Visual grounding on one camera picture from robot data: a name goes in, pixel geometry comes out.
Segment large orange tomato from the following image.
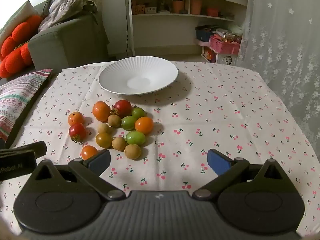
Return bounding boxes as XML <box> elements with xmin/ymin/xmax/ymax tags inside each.
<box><xmin>92</xmin><ymin>101</ymin><xmax>111</xmax><ymax>122</ymax></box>

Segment white printed storage box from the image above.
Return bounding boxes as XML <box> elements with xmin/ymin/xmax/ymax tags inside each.
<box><xmin>201</xmin><ymin>47</ymin><xmax>237</xmax><ymax>66</ymax></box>

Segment red flower plush pillow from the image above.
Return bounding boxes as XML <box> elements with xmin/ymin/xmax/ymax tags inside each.
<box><xmin>1</xmin><ymin>15</ymin><xmax>42</xmax><ymax>79</ymax></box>

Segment olive brown tomato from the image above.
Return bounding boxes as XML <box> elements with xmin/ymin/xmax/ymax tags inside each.
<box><xmin>95</xmin><ymin>132</ymin><xmax>113</xmax><ymax>148</ymax></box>

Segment cherry print tablecloth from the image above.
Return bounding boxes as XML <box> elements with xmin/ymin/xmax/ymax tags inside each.
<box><xmin>13</xmin><ymin>62</ymin><xmax>319</xmax><ymax>236</ymax></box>

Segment red tomato with stem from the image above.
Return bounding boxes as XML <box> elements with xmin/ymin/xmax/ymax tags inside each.
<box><xmin>68</xmin><ymin>123</ymin><xmax>87</xmax><ymax>143</ymax></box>

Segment dark red tomato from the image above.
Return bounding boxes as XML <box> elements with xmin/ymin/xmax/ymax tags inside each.
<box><xmin>111</xmin><ymin>100</ymin><xmax>132</xmax><ymax>118</ymax></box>

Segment green tomato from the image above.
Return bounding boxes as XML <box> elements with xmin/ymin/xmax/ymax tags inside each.
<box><xmin>126</xmin><ymin>131</ymin><xmax>146</xmax><ymax>146</ymax></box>
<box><xmin>121</xmin><ymin>116</ymin><xmax>137</xmax><ymax>131</ymax></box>
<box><xmin>131</xmin><ymin>107</ymin><xmax>146</xmax><ymax>119</ymax></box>

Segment pink plastic basket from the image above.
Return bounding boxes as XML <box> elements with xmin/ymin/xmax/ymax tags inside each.
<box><xmin>209</xmin><ymin>36</ymin><xmax>240</xmax><ymax>55</ymax></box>

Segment dark blue storage box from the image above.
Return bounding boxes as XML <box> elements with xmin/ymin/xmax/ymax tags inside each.
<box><xmin>195</xmin><ymin>25</ymin><xmax>218</xmax><ymax>42</ymax></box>

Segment white floral curtain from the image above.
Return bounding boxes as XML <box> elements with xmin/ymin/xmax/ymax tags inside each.
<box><xmin>240</xmin><ymin>0</ymin><xmax>319</xmax><ymax>144</ymax></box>

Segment white ribbed plate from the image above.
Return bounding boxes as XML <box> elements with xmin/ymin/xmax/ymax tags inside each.
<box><xmin>98</xmin><ymin>56</ymin><xmax>178</xmax><ymax>95</ymax></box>

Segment grey floral backpack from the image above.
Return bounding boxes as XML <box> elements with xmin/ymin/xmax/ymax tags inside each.
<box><xmin>38</xmin><ymin>0</ymin><xmax>84</xmax><ymax>32</ymax></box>

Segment white shelf unit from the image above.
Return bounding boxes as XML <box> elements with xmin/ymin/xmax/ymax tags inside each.
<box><xmin>126</xmin><ymin>0</ymin><xmax>248</xmax><ymax>56</ymax></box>

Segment striped patterned cushion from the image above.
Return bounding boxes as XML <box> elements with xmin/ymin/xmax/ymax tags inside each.
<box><xmin>1</xmin><ymin>69</ymin><xmax>53</xmax><ymax>149</ymax></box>

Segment grey sofa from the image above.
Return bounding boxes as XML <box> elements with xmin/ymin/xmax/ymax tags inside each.
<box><xmin>0</xmin><ymin>0</ymin><xmax>108</xmax><ymax>74</ymax></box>

